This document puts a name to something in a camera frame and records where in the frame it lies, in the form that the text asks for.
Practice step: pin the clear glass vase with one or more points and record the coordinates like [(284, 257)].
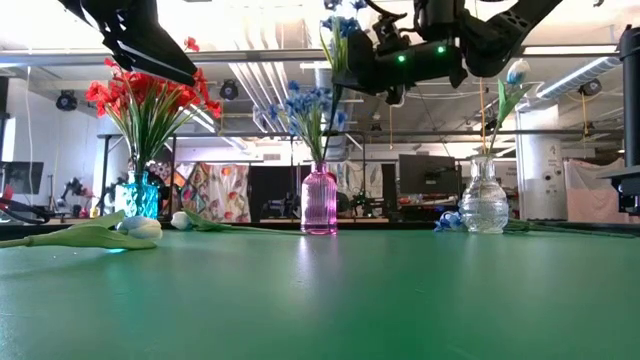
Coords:
[(484, 210)]

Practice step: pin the wide white column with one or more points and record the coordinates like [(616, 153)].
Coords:
[(542, 165)]

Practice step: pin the large dark background monitor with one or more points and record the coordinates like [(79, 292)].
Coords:
[(427, 175)]

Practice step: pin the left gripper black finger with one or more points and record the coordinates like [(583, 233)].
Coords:
[(160, 40), (145, 67)]

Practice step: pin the black table frame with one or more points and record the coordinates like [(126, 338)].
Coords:
[(400, 226)]

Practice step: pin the black ceiling-hung device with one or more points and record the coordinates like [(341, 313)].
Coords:
[(229, 90), (66, 100), (590, 87), (397, 96)]

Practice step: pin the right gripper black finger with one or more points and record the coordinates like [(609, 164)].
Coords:
[(362, 55), (362, 82)]

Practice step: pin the small dark background monitor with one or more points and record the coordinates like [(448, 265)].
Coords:
[(22, 177)]

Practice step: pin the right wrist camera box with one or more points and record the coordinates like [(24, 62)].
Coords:
[(437, 17)]

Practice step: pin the blue artificial flower bunch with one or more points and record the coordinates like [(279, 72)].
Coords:
[(345, 25), (450, 221), (305, 107)]

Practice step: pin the pale pink sheet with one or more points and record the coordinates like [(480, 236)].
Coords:
[(585, 190)]

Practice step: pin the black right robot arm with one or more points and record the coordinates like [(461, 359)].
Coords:
[(500, 35)]

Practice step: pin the green table mat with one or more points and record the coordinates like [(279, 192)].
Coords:
[(320, 310)]

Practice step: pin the black upright post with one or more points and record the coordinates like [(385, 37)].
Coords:
[(631, 100)]

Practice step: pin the black pipe frame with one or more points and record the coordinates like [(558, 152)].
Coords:
[(250, 135)]

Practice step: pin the white flexible duct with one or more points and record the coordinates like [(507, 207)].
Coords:
[(575, 77)]

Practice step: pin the pink ribbed glass vase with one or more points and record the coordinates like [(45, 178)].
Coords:
[(319, 200)]

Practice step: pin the black background robot arm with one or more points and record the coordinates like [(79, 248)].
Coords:
[(75, 187), (362, 202)]

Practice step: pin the long grey ceiling light rail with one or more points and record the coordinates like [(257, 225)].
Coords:
[(260, 54)]

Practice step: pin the floral patterned cloth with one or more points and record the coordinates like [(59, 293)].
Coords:
[(220, 192)]

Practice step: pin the teal glass vase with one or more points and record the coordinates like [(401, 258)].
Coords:
[(137, 200)]

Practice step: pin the white artificial tulip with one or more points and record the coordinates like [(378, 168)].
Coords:
[(181, 221), (142, 229)]

